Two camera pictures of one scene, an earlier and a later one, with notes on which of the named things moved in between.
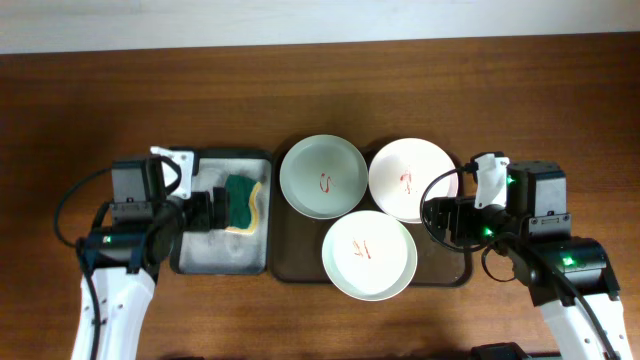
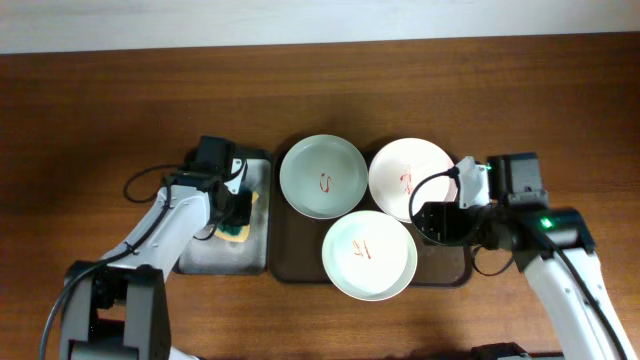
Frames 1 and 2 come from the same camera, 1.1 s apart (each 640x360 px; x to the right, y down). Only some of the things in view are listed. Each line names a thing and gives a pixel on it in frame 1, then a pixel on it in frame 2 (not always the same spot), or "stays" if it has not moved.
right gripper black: (462, 208) stays
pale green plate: (324, 176) stays
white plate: (369, 255) stays
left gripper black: (200, 206) → (241, 213)
